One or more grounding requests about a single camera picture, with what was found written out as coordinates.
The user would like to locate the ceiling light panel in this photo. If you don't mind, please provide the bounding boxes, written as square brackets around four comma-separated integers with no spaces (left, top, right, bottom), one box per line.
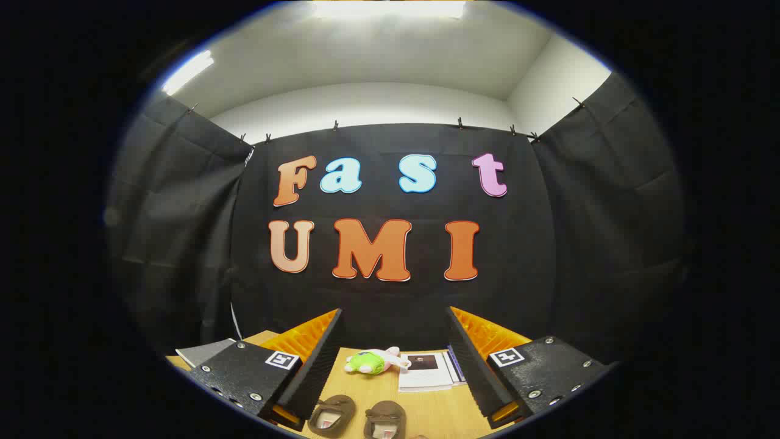
[161,50,215,95]
[314,0,467,20]

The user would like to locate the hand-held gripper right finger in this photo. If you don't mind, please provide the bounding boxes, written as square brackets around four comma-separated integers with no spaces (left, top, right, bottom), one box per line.
[447,306,613,430]

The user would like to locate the blue cover book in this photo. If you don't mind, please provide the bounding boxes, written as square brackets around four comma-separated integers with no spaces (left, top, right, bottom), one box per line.
[447,345,467,384]

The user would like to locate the white book with dark photo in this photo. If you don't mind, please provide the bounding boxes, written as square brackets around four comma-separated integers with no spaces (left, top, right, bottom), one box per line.
[398,352,455,393]

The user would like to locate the brown fuzzy shoe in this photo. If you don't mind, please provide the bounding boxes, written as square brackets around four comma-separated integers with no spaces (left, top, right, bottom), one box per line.
[364,401,407,439]
[308,394,356,438]

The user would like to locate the green and pink plush toy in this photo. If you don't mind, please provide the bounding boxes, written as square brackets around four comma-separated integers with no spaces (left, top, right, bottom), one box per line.
[344,346,412,376]

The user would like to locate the grey fabric storage box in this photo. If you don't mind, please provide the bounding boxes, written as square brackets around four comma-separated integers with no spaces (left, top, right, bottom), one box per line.
[175,338,237,369]

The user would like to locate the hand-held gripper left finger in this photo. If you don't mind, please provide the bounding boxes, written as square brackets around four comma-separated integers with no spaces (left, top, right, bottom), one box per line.
[189,308,343,432]

